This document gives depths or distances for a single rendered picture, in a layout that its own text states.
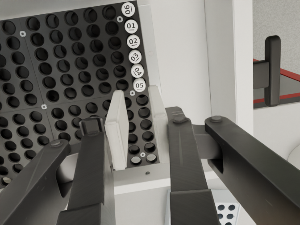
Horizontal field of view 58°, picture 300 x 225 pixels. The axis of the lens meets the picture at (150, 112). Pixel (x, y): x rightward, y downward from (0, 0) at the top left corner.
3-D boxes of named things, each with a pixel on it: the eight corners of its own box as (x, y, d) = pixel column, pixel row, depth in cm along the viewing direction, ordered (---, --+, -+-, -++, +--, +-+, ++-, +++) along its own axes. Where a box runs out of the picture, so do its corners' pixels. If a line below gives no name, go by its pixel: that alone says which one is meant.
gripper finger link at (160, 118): (153, 116, 15) (167, 114, 15) (147, 85, 21) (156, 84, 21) (160, 164, 16) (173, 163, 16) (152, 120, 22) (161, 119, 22)
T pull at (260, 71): (275, 34, 27) (282, 35, 26) (273, 103, 30) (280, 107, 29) (240, 39, 27) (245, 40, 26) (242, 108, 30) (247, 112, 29)
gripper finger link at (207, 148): (172, 140, 13) (232, 131, 13) (162, 107, 18) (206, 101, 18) (175, 167, 14) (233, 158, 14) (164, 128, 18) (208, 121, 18)
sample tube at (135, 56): (142, 51, 30) (144, 56, 26) (135, 59, 30) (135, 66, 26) (133, 43, 30) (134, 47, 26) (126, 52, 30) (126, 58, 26)
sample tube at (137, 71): (135, 71, 31) (135, 80, 27) (128, 62, 31) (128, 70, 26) (143, 65, 31) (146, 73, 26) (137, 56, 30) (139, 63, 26)
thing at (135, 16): (136, 0, 26) (136, 0, 25) (160, 160, 32) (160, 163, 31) (117, 3, 26) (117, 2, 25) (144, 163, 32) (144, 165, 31)
